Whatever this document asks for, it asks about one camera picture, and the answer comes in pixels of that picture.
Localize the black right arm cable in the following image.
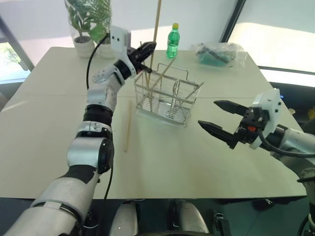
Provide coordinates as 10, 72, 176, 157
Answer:
257, 129, 315, 158

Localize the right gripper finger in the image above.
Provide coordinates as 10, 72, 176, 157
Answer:
213, 99, 252, 118
197, 119, 241, 150

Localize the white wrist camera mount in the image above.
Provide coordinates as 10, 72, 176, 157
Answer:
249, 88, 283, 150
109, 25, 132, 65

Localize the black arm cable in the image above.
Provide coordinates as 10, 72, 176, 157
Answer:
257, 129, 315, 158
86, 33, 115, 200

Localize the wooden chopstick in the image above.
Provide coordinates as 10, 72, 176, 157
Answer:
181, 82, 205, 109
145, 0, 162, 109
124, 100, 133, 153
147, 59, 176, 105

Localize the metal wire basket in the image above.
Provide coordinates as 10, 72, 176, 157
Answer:
133, 62, 205, 128

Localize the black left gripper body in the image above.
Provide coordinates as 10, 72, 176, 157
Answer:
126, 48, 146, 69

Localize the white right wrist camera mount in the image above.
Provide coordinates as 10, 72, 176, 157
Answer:
249, 88, 283, 150

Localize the white round plant pot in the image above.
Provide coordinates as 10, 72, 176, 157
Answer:
73, 35, 95, 59

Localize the teal item inside bag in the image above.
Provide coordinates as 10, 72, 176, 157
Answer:
198, 53, 232, 66

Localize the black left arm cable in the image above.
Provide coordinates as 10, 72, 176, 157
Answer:
86, 33, 115, 200

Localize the green broad-leaf plant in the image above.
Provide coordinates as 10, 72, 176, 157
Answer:
64, 0, 95, 38

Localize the dark slanted window frame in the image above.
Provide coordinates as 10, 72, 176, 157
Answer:
0, 14, 35, 72

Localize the silver rounded robot leg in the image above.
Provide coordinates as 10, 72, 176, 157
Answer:
109, 201, 140, 236
169, 199, 210, 236

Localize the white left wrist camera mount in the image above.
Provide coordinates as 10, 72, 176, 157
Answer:
109, 25, 132, 65

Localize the dark window frame post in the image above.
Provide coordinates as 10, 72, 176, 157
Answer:
219, 0, 247, 43

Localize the clear plastic bag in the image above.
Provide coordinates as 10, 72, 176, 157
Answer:
189, 42, 248, 68

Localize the green fern plant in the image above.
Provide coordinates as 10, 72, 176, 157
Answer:
88, 0, 113, 44

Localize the green plastic bottle yellow cap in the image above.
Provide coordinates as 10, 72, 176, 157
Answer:
166, 23, 181, 59

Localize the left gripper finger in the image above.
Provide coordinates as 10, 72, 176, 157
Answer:
136, 41, 158, 61
137, 62, 153, 74

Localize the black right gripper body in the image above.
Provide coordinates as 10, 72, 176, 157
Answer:
236, 107, 266, 146

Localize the black bracket under table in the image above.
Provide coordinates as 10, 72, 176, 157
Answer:
212, 211, 232, 236

